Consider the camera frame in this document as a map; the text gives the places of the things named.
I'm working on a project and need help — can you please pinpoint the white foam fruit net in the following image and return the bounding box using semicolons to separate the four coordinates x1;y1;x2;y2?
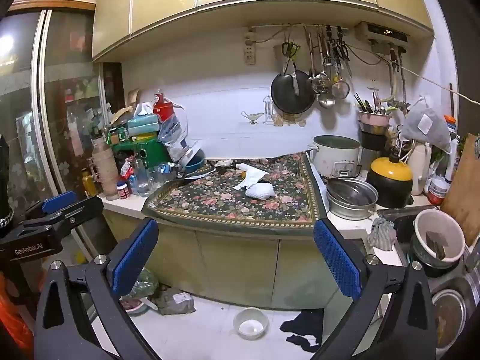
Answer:
245;183;275;200

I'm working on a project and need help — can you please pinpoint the white rice cooker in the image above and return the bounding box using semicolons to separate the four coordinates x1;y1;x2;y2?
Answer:
308;135;363;181

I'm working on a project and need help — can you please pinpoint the brown thermos bottle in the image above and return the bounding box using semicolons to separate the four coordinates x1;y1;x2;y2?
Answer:
92;137;120;200

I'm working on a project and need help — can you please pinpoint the metal basin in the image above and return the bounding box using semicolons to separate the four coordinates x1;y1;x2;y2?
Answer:
325;177;379;221

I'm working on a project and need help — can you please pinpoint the red container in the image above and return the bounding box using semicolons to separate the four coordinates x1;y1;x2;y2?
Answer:
153;92;175;121

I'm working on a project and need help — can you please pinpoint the upper cabinet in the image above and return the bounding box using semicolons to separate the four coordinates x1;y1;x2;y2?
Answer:
92;0;436;62

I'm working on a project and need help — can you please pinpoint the metal skimmer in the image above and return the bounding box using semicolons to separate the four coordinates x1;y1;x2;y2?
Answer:
308;32;330;94

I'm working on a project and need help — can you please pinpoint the grey rag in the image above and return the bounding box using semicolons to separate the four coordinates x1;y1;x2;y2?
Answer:
367;217;397;252

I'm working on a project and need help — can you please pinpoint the glass sliding door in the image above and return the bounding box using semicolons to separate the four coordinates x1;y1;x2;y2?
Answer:
0;7;124;271

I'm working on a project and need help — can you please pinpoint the grey plastic package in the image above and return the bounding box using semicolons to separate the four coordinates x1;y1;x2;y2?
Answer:
152;287;197;316

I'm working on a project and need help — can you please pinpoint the white wire stand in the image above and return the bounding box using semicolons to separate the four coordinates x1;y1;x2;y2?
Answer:
262;95;275;124

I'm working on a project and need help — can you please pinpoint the wooden cutting board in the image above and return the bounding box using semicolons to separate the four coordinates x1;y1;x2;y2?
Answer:
439;133;480;238

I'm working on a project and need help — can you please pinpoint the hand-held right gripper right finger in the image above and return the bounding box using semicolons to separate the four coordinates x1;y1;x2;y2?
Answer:
314;218;438;360

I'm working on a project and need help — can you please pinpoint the white thermos jug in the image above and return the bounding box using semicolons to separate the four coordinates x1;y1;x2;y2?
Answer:
407;142;431;196

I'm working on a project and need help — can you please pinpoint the white plastic bucket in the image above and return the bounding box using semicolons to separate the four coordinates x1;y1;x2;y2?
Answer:
233;307;269;341

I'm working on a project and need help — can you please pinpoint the water heater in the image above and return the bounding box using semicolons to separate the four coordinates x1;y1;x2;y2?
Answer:
354;20;410;48

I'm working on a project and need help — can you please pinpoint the white power strip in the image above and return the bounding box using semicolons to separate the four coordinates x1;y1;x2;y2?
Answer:
244;30;258;66

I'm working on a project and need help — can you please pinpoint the metal strainer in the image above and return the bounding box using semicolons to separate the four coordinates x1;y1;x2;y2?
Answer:
325;30;350;100

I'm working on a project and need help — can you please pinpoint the teal tissue box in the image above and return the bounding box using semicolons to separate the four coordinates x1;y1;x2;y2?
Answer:
127;103;162;136

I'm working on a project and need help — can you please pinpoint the yellow and black pot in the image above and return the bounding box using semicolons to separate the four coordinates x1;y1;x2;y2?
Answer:
366;154;414;209

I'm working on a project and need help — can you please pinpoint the black wok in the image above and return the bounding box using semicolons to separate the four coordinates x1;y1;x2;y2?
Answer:
271;70;316;115

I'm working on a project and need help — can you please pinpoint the floral cloth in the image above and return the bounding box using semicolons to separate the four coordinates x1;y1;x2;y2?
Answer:
142;153;331;235

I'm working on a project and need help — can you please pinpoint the clear zip bag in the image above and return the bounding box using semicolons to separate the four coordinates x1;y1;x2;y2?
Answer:
157;114;188;162

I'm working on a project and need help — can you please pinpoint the green plastic bag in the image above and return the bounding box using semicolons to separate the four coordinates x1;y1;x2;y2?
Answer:
120;268;160;301

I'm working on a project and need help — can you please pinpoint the dark cloth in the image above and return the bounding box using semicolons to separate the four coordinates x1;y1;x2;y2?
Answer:
279;309;325;353

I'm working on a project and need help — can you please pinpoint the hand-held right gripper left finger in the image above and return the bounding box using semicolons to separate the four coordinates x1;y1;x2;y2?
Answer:
34;217;163;360

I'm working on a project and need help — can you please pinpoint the blue bowl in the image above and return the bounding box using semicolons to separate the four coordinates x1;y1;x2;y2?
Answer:
184;157;206;173

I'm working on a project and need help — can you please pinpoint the yellow bottle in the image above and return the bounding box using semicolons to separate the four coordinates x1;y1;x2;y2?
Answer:
82;169;99;198

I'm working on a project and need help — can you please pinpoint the white tissue paper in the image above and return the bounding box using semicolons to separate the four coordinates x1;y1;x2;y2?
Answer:
232;163;269;191

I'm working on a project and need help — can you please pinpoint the green box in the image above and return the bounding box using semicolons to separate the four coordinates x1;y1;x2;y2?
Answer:
112;140;172;166

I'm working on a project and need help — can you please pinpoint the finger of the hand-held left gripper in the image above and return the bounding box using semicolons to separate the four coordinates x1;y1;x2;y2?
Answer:
22;196;105;234
23;190;78;221

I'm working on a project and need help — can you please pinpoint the pink utensil holder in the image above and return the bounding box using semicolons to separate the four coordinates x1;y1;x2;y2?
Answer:
357;109;393;136

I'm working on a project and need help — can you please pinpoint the metal ladle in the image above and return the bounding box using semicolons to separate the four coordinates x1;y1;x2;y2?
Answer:
317;34;336;110

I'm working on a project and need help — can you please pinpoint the orange plastic bag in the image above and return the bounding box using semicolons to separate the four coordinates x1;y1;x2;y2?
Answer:
0;270;37;354

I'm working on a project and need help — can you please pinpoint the grey cloth bag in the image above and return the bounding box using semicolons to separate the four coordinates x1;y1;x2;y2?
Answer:
403;99;452;154

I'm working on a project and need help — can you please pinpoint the glass cup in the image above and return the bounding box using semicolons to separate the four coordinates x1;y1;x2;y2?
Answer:
131;159;151;198

